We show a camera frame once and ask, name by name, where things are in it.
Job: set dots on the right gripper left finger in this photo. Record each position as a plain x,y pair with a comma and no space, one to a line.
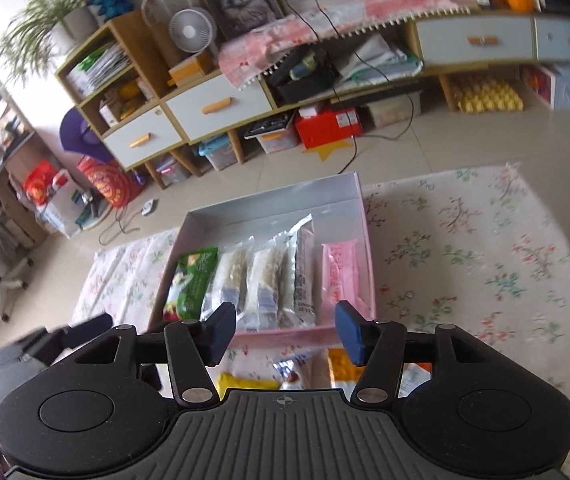
191,347

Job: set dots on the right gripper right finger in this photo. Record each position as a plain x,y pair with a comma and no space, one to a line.
376,347

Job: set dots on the yellow snack packet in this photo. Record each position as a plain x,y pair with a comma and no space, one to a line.
226,381

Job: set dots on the white monkey biscuit packet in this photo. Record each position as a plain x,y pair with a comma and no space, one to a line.
296,295

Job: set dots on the orange white snack packet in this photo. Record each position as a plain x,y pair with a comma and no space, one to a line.
413,376

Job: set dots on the green cartoon snack packet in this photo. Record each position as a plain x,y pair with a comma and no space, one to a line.
189,284

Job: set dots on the clear rice cracker packet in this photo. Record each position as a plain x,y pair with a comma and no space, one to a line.
228,281

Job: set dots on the pink wafer packet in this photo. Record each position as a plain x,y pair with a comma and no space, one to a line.
340,279

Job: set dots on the blue truffle candy packet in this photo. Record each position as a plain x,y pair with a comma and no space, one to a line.
295,371

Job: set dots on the pink cardboard box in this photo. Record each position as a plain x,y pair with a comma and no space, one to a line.
337,207

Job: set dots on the red gift bag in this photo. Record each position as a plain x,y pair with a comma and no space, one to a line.
118,187

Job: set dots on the white paper shopping bag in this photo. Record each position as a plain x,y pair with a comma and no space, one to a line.
59,200

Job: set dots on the clear storage bin blue lid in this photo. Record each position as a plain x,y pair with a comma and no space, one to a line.
218,151

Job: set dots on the red shoe box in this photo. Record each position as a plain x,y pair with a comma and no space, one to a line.
327,127

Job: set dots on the purple hat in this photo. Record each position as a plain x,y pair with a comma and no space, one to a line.
77,137

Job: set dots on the wooden tv cabinet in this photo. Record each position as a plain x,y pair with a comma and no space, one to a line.
139,107

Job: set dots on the yellow egg tray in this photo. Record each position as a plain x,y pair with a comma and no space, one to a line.
477,94

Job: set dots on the black storage basket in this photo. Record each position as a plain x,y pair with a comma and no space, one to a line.
304,73

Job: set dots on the pink lace cloth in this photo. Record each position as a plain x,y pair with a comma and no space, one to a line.
244,58

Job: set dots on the white desk fan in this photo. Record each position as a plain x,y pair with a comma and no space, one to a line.
193,30

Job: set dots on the potted green plant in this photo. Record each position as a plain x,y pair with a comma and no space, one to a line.
26,47

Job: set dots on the lower orange fruit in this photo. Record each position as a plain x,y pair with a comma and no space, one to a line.
522,6

